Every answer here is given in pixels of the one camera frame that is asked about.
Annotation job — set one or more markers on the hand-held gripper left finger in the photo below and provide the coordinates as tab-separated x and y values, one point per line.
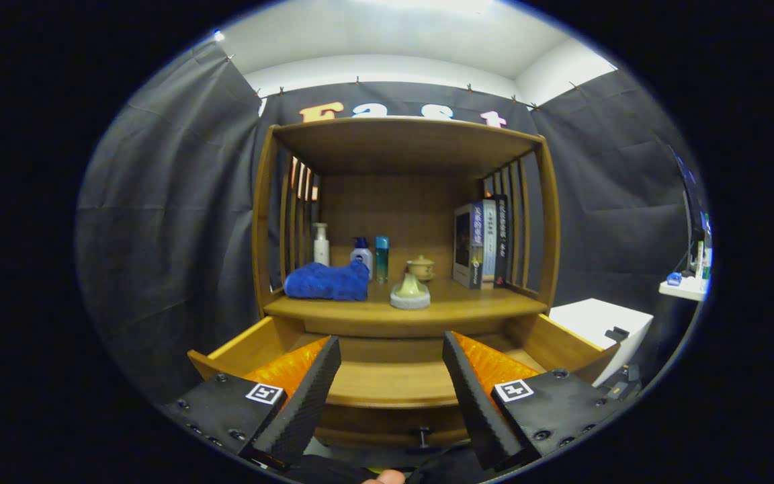
306	403

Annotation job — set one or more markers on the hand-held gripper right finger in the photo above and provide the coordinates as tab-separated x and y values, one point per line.
478	410

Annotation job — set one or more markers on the wooden drawer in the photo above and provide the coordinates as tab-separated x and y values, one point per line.
394	383

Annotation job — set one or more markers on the wooden countertop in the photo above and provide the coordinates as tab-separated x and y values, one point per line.
467	302

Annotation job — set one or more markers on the wooden cabinet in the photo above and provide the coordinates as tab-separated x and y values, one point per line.
400	144

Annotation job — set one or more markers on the person's black clothing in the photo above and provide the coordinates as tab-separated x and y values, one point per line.
333	467

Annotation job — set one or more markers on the blue towel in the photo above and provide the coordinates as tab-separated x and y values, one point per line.
326	282

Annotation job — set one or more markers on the black electronic device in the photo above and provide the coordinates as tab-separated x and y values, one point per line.
619	383

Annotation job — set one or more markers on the white box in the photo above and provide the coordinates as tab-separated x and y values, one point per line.
595	319

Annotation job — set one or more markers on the beige lidded teacup with saucer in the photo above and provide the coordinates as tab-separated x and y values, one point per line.
421	269

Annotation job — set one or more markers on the white bottle with blue cap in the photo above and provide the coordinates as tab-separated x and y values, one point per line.
361	259

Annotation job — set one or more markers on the white pump bottle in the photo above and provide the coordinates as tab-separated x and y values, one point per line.
321	249

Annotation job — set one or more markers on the thick book with blue spine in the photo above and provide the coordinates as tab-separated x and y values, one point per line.
464	249

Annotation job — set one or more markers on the teal spray bottle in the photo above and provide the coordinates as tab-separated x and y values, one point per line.
381	259

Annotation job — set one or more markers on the book with pale spine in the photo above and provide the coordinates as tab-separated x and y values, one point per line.
489	242

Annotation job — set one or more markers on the book with black spine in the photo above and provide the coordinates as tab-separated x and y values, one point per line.
501	235

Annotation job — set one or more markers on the small blue object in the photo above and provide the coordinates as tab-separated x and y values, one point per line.
674	277

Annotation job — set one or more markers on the white side desk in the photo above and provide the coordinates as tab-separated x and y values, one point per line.
686	290

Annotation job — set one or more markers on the black monitor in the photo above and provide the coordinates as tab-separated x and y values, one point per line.
693	195

